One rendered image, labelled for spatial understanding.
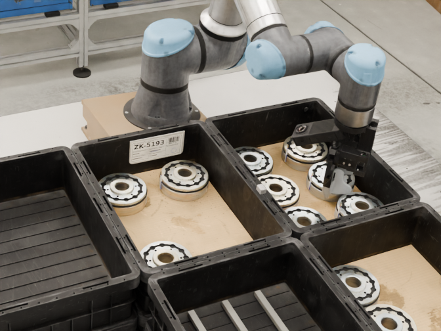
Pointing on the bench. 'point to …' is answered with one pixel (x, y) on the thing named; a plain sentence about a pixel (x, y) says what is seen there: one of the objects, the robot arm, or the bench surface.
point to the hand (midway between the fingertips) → (326, 186)
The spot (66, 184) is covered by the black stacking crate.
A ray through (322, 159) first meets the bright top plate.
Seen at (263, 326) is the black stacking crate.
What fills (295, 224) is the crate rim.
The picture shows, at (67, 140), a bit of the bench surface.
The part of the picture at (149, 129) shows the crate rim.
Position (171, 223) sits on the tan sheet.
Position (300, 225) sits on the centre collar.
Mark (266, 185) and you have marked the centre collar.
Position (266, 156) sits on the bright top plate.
